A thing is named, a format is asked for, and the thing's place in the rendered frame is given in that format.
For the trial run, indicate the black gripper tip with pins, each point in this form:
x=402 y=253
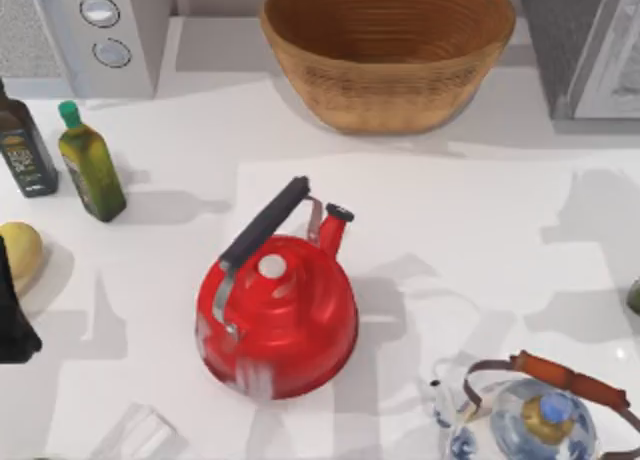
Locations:
x=12 y=310

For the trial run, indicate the dark glass bottle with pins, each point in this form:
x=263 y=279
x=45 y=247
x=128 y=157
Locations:
x=25 y=150

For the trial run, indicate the green round fruit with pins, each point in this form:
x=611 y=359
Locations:
x=635 y=295

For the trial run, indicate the green oil bottle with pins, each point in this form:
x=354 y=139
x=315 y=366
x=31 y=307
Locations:
x=92 y=170

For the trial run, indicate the pale microwave oven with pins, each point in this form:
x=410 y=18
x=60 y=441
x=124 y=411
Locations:
x=75 y=35

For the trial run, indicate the round microwave knob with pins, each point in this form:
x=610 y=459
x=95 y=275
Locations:
x=100 y=11
x=112 y=53

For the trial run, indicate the brown woven basket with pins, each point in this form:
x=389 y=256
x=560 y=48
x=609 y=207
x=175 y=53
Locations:
x=387 y=75

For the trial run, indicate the grey cabinet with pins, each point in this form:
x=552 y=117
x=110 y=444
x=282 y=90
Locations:
x=585 y=45

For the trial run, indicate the clear glass cup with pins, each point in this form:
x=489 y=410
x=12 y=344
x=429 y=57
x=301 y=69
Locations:
x=137 y=432

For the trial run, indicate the yellow round fruit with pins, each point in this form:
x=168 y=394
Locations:
x=22 y=252

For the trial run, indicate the blue and white teapot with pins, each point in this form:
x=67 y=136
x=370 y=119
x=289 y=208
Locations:
x=525 y=420

